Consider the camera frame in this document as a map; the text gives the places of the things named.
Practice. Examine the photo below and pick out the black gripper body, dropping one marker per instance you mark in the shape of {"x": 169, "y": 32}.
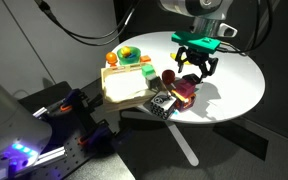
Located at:
{"x": 197, "y": 57}

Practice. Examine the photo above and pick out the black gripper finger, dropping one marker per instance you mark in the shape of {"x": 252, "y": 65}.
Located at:
{"x": 180, "y": 61}
{"x": 210, "y": 69}

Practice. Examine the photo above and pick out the mulberry pink block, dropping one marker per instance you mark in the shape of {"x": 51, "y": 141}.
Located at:
{"x": 185, "y": 87}

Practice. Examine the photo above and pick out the silver white Franka robot arm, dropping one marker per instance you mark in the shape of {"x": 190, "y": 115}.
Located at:
{"x": 197, "y": 10}

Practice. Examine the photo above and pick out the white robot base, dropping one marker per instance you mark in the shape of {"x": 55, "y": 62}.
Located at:
{"x": 10, "y": 126}

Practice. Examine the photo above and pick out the green block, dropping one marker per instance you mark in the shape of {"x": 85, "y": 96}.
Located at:
{"x": 148, "y": 70}

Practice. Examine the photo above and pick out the grey block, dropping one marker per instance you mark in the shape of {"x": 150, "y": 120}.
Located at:
{"x": 152, "y": 82}

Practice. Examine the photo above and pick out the black white patterned block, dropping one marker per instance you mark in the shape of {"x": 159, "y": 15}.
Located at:
{"x": 162, "y": 104}

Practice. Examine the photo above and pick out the wooden tray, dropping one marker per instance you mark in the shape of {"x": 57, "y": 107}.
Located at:
{"x": 124, "y": 86}

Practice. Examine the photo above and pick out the red toy tomato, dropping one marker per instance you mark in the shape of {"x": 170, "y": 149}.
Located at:
{"x": 168, "y": 76}

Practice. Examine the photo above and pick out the small orange flat piece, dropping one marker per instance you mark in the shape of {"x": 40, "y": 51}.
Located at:
{"x": 145, "y": 58}

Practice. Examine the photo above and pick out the green plastic bowl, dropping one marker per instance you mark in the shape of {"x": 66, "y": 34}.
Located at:
{"x": 129, "y": 59}

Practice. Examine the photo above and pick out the yellow toy fruit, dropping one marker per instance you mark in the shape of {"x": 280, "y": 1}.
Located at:
{"x": 126, "y": 51}

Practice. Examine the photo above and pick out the orange toy fruit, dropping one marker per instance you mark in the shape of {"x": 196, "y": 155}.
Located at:
{"x": 111, "y": 58}

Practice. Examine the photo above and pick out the purple black clamp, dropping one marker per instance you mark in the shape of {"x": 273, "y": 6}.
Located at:
{"x": 73, "y": 100}
{"x": 95, "y": 136}

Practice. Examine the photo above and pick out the black platform plate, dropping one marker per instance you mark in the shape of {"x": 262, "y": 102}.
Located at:
{"x": 107, "y": 168}

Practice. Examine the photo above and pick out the perforated metal breadboard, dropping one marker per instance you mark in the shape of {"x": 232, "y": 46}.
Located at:
{"x": 70, "y": 146}

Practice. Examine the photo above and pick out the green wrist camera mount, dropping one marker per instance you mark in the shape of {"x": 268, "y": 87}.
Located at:
{"x": 195, "y": 41}

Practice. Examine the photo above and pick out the white table pedestal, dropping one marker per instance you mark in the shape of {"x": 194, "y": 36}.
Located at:
{"x": 183, "y": 141}

